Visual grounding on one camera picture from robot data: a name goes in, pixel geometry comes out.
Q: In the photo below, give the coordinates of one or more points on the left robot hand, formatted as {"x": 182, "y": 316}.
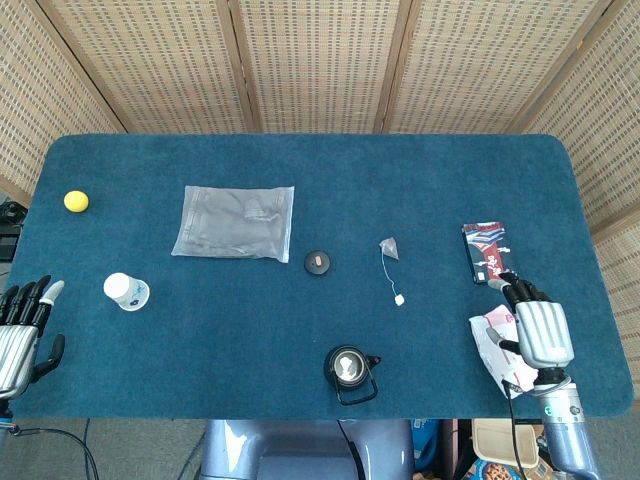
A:
{"x": 17, "y": 345}

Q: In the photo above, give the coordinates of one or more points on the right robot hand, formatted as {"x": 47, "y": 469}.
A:
{"x": 542, "y": 332}

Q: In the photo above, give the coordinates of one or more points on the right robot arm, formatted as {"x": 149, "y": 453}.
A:
{"x": 565, "y": 430}

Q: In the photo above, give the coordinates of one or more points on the black cast iron teapot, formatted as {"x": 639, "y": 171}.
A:
{"x": 332, "y": 375}

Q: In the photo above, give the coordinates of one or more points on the black lid orange knob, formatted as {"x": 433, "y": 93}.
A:
{"x": 317, "y": 262}

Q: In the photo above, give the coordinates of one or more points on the clear plastic zip bag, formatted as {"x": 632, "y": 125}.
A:
{"x": 232, "y": 222}

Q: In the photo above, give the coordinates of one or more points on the crumpled white paper wrapper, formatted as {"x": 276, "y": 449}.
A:
{"x": 492, "y": 357}

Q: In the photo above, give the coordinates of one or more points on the dark box red white print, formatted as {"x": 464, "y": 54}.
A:
{"x": 485, "y": 250}

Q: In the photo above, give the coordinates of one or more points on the black equipment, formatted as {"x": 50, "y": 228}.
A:
{"x": 9, "y": 230}

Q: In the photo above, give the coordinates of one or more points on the white paper cup blue flowers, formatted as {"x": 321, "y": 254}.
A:
{"x": 125, "y": 292}

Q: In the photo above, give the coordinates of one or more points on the cookie snack package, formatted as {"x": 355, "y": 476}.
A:
{"x": 492, "y": 472}

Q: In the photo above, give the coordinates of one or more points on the yellow ball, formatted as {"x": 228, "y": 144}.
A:
{"x": 76, "y": 202}

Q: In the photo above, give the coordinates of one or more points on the blue plastic pack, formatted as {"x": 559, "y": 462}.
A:
{"x": 425, "y": 442}

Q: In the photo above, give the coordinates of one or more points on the blue carpet table mat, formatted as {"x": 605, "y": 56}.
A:
{"x": 250, "y": 340}

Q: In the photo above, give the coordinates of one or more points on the blue robot torso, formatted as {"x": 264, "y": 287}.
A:
{"x": 300, "y": 450}

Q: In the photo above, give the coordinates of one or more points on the woven bamboo folding screen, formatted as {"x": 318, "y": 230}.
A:
{"x": 320, "y": 65}

